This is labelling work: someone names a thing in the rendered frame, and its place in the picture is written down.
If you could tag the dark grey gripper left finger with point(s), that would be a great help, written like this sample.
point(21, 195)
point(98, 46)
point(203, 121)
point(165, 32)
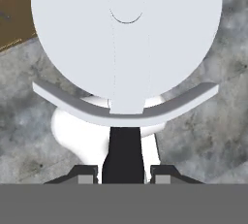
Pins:
point(84, 172)

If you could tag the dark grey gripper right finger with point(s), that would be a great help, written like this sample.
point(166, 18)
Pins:
point(163, 171)

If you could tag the white rounded shape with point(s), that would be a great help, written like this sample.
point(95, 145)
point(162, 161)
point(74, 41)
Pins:
point(80, 134)

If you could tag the brown wooden cupboard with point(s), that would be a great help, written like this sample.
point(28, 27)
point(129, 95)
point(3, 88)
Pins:
point(14, 11)

